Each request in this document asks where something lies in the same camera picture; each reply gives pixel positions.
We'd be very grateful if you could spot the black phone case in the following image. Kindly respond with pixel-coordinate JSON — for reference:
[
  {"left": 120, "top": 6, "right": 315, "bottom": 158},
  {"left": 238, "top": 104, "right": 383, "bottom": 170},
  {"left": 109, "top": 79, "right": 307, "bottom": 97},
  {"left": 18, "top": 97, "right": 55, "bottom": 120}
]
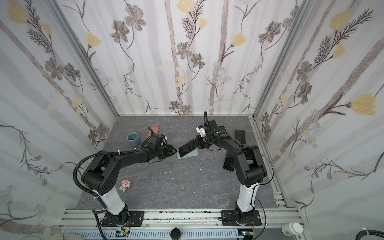
[{"left": 235, "top": 130, "right": 246, "bottom": 144}]

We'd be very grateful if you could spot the teal ceramic cup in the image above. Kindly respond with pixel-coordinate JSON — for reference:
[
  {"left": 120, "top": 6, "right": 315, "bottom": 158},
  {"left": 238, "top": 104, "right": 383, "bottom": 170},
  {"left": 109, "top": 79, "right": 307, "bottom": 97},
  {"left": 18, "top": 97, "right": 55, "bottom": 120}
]
[{"left": 127, "top": 132, "right": 142, "bottom": 147}]

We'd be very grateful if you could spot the light blue case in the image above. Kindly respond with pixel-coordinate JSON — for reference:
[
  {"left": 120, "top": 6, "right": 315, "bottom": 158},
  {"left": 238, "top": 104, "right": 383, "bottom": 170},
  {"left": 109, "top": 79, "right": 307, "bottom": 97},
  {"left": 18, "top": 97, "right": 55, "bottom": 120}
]
[{"left": 177, "top": 149, "right": 199, "bottom": 159}]

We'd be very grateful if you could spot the black knob on rail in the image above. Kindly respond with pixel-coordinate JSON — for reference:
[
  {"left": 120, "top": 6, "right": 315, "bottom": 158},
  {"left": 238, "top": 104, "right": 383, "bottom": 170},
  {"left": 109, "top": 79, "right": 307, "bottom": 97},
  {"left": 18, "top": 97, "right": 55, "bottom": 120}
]
[{"left": 170, "top": 228, "right": 182, "bottom": 240}]

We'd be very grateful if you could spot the black phone blue edge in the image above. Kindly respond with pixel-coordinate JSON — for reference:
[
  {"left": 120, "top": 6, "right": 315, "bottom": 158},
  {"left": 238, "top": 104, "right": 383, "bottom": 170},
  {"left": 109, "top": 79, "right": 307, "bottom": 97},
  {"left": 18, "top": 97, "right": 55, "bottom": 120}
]
[{"left": 223, "top": 152, "right": 235, "bottom": 172}]

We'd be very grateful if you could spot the black cable bottom right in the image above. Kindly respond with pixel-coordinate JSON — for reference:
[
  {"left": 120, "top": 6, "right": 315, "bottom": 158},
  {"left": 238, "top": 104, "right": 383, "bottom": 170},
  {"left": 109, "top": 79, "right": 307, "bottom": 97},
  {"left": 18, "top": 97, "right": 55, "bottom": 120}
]
[{"left": 355, "top": 227, "right": 384, "bottom": 240}]

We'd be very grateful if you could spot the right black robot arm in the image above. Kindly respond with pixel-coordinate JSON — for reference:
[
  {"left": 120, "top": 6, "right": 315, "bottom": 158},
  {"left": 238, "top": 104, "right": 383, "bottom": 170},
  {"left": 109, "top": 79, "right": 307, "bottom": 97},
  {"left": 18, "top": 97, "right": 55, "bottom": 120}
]
[{"left": 190, "top": 112, "right": 268, "bottom": 226}]

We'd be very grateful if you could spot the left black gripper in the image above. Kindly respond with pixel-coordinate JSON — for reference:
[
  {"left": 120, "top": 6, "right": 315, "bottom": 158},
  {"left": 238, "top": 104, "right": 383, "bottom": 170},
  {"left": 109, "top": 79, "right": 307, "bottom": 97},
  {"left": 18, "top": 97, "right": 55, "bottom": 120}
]
[{"left": 154, "top": 144, "right": 179, "bottom": 159}]

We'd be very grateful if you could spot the small pink figurine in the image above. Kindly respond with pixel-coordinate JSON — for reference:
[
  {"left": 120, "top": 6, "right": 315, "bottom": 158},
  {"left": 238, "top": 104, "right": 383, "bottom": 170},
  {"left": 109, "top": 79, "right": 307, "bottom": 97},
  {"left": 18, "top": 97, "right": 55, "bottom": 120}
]
[{"left": 119, "top": 180, "right": 131, "bottom": 192}]

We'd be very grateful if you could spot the black phone purple edge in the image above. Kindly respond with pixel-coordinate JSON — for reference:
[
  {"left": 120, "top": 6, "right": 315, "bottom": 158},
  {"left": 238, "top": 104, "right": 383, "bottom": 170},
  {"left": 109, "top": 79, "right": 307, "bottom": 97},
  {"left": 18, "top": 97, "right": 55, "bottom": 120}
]
[{"left": 179, "top": 140, "right": 198, "bottom": 158}]

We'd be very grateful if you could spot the white round cap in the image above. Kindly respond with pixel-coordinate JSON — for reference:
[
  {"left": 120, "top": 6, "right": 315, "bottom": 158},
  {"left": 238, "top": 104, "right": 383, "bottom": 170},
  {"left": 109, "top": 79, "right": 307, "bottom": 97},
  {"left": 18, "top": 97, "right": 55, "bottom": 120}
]
[{"left": 281, "top": 222, "right": 304, "bottom": 237}]

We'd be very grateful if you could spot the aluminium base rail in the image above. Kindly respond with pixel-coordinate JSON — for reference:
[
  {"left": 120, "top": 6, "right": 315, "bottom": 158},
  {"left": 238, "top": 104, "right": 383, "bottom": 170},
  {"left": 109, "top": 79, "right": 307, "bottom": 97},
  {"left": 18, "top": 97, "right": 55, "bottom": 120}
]
[{"left": 56, "top": 208, "right": 310, "bottom": 240}]

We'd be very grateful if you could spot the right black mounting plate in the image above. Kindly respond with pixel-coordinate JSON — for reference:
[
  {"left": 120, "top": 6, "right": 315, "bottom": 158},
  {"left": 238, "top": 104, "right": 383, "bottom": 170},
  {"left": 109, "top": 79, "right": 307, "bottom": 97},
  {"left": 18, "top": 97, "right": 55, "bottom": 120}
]
[{"left": 219, "top": 209, "right": 262, "bottom": 227}]

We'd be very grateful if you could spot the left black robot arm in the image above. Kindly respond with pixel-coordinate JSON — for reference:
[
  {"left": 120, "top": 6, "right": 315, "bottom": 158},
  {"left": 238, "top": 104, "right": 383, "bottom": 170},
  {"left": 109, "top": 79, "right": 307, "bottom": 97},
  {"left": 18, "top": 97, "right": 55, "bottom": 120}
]
[{"left": 73, "top": 132, "right": 177, "bottom": 227}]

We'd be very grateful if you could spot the pink phone case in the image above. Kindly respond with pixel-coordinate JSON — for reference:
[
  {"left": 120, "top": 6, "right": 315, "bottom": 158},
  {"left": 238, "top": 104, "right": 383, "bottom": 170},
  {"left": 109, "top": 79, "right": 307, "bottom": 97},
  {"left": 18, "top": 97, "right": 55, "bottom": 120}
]
[{"left": 147, "top": 126, "right": 160, "bottom": 138}]

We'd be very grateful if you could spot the black mounting plate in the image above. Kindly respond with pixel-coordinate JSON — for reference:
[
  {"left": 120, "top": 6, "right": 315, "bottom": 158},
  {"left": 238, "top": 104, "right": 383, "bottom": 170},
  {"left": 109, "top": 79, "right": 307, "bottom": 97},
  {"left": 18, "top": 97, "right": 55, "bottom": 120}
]
[
  {"left": 219, "top": 209, "right": 262, "bottom": 227},
  {"left": 101, "top": 211, "right": 144, "bottom": 227}
]

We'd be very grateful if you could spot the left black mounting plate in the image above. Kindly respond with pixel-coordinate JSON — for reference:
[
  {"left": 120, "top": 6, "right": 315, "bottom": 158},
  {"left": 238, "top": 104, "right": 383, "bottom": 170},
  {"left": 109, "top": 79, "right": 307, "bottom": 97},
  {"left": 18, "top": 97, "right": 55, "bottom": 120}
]
[{"left": 101, "top": 211, "right": 144, "bottom": 227}]

